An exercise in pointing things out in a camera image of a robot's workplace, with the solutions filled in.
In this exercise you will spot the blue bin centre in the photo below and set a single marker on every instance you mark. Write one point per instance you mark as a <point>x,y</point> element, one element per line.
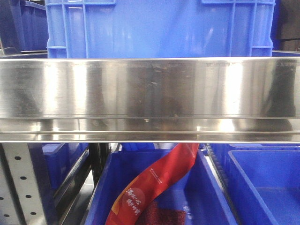
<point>197,193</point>

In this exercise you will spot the blue bin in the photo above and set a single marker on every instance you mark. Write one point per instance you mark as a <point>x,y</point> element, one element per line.
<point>197,193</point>
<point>60,158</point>
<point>265,186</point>

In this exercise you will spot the blue bin lower left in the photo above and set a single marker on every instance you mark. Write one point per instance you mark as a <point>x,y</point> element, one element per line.
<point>60,158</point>

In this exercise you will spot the blue bin right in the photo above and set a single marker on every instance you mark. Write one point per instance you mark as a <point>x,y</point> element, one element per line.
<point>265,186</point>

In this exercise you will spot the red ribbon banner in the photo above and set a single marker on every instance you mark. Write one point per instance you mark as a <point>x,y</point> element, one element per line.
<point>150,183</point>

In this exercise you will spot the large blue crate on shelf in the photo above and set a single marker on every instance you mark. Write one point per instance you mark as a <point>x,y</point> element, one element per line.
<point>159,28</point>

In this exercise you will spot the perforated grey metal upright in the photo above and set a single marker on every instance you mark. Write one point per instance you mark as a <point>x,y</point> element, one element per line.
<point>20,199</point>

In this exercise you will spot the dark blue crate upper left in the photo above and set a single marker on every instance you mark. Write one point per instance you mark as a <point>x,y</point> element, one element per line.
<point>23,26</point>

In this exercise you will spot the stainless steel shelf rail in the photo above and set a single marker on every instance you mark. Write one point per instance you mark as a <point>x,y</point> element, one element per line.
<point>150,100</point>

